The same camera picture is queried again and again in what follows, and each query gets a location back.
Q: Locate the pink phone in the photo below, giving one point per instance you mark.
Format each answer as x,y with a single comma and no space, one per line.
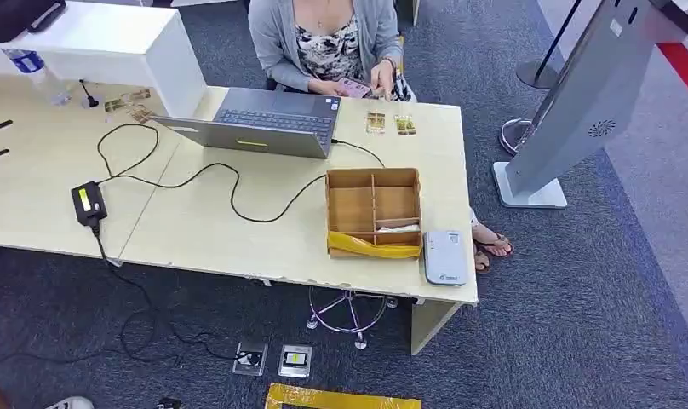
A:
352,87

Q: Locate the black power adapter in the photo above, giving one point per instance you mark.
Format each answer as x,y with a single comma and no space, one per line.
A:
89,203

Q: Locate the small black desk microphone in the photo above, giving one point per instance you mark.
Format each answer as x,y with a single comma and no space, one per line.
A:
88,100

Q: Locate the silver kiosk stand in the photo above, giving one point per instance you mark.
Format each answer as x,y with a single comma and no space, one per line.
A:
581,96

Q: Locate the pale desk leg panel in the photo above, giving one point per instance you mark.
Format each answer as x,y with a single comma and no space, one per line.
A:
428,327

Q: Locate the chrome chair base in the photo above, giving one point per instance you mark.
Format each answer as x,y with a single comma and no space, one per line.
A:
349,310

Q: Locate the grey open laptop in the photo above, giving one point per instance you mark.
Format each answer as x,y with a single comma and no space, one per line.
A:
276,121

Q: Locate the chrome round stanchion base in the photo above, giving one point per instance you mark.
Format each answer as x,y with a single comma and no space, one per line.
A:
516,135

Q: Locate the person's foot in sandal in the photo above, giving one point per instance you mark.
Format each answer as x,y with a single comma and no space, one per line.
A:
495,244
481,262

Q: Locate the clear water bottle blue label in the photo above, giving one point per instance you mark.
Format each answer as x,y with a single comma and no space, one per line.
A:
36,73

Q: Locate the person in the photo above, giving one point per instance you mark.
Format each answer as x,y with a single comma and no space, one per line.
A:
327,39

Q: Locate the black office chair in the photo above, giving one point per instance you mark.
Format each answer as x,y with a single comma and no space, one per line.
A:
277,86

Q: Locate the brown printed card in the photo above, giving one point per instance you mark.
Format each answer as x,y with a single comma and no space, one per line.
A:
140,93
114,105
141,115

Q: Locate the yellow printed card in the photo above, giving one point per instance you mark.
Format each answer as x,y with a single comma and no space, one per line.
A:
405,125
375,122

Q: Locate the floor socket with plug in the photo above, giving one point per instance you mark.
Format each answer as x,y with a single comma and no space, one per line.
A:
250,358

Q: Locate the white shoe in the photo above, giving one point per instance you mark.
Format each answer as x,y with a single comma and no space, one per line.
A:
72,404

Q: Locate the grey card reader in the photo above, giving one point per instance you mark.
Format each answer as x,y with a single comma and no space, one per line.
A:
445,258

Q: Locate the black bag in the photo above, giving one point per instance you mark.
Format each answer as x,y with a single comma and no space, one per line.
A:
8,17

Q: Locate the silver floor socket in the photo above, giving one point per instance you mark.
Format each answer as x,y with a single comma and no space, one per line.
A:
295,361

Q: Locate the white cabinet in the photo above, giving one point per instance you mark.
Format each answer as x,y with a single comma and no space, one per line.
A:
112,51

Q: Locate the white card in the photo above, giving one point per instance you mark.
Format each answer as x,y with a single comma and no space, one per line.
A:
399,228

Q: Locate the yellow tape floor frame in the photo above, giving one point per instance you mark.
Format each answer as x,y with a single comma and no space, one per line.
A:
321,398

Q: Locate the wooden divided card box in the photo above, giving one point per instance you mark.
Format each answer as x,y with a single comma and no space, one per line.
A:
352,206

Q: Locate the black stanchion with round base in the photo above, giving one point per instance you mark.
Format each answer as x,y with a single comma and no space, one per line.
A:
538,74

